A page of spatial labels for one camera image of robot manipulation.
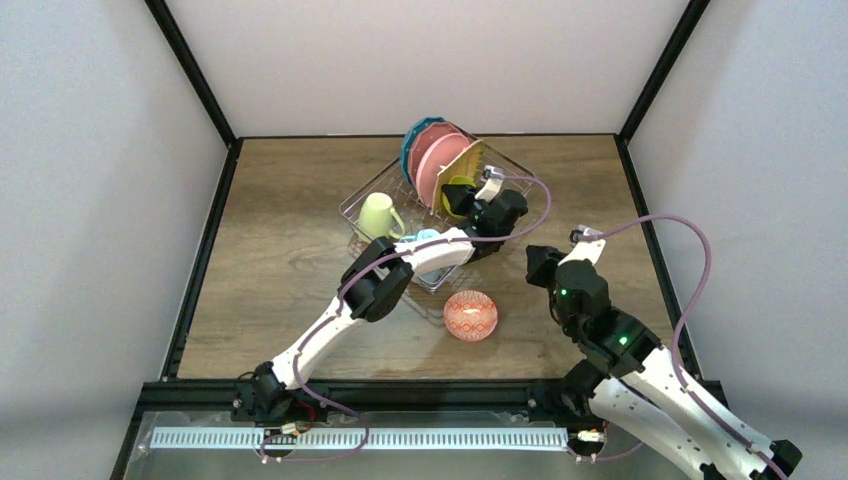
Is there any red patterned bowl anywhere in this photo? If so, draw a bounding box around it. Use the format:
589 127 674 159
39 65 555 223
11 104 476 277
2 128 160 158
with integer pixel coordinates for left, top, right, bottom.
443 290 499 343

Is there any black aluminium frame rail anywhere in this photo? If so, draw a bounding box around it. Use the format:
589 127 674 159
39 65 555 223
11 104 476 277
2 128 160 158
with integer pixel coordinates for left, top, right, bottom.
136 379 564 412

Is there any yellow-green bowl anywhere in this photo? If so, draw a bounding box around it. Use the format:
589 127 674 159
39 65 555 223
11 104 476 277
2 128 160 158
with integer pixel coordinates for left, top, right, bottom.
441 175 477 219

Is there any white slotted cable duct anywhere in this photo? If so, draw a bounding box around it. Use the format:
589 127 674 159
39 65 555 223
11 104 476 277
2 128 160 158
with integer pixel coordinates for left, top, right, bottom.
147 427 568 451

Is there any pink polka dot plate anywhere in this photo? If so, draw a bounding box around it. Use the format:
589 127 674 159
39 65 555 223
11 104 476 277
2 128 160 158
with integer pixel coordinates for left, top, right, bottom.
409 120 466 187

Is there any blue polka dot plate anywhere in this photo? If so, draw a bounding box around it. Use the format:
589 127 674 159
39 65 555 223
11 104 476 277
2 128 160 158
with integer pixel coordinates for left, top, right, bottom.
399 116 446 185

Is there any light blue mug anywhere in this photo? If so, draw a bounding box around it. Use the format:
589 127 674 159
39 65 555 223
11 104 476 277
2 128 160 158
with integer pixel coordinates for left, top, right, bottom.
398 228 454 290

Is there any metal wire dish rack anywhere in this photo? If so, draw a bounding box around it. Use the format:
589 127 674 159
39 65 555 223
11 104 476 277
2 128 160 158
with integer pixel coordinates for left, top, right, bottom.
339 132 537 294

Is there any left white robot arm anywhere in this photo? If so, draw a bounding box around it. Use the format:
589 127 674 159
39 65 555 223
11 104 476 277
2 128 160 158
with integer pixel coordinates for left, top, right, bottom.
242 189 528 410

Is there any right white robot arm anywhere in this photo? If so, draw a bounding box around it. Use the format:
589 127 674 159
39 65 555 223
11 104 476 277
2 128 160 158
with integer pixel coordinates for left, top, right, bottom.
526 241 803 479

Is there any light green mug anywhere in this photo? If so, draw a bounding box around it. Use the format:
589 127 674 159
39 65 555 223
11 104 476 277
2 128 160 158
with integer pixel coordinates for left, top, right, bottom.
356 192 406 241

